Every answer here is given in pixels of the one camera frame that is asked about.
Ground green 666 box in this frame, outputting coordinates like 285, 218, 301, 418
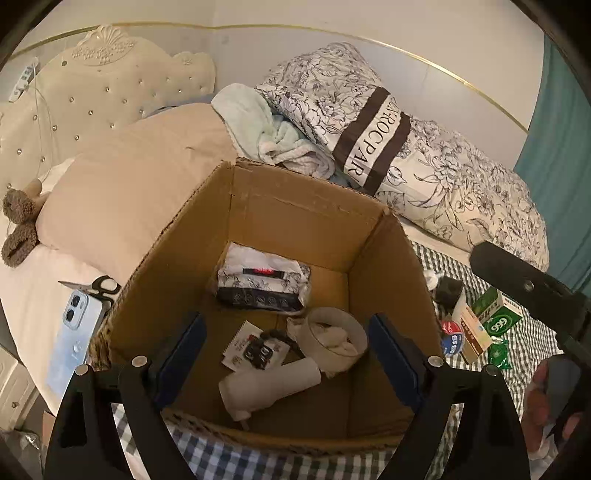
472, 286, 524, 337

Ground green sachet packet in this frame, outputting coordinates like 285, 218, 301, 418
488, 338, 513, 371

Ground brown beige medicine box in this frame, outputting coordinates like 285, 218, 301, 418
460, 305, 492, 364

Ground white sock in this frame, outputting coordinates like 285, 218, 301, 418
218, 358, 322, 422

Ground masking tape roll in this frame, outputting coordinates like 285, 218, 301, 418
297, 307, 368, 377

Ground white snack packet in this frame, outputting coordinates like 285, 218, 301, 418
221, 321, 290, 372

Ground floral tissue pack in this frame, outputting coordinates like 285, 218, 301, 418
215, 243, 311, 314

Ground white curved tube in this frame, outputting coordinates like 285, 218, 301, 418
451, 289, 467, 325

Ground person's hand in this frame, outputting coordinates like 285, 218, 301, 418
521, 355, 590, 462

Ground blue smartphone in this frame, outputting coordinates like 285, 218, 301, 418
46, 290, 103, 399

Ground teal curtain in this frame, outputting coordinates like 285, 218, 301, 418
515, 37, 591, 295

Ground floral duvet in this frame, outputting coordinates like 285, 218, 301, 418
256, 42, 550, 271

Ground cardboard box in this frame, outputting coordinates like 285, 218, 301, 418
87, 157, 447, 455

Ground beige pillow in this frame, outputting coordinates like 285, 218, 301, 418
37, 103, 236, 284

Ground mint green towel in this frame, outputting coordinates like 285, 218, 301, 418
211, 83, 335, 180

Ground cream tufted headboard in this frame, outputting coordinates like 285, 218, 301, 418
1, 24, 215, 190

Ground white power strip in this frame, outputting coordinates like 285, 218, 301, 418
8, 57, 40, 103

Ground black handled scissors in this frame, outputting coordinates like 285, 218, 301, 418
59, 275, 121, 301

